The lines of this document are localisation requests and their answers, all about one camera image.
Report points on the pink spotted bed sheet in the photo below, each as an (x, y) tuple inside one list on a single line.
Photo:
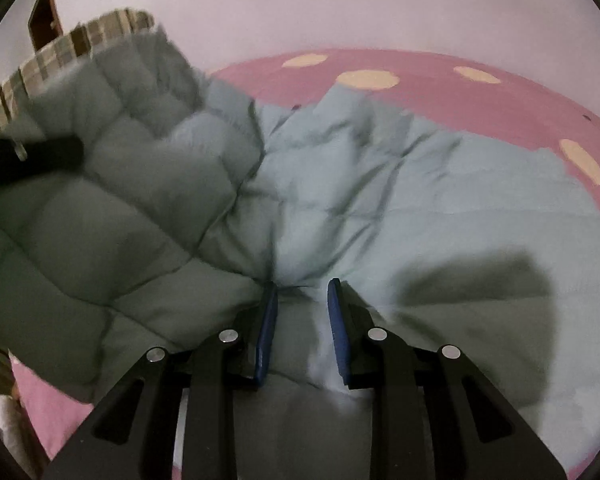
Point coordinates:
[(480, 105)]

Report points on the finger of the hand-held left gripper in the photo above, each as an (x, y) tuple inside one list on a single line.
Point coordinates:
[(40, 157)]

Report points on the light green puffer jacket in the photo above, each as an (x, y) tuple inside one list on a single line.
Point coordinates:
[(340, 185)]

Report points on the brown wooden door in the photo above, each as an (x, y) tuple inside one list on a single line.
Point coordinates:
[(45, 20)]

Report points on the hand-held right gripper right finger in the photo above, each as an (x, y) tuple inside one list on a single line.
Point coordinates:
[(338, 340)]

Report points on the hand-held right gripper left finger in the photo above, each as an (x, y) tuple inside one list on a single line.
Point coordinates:
[(266, 340)]

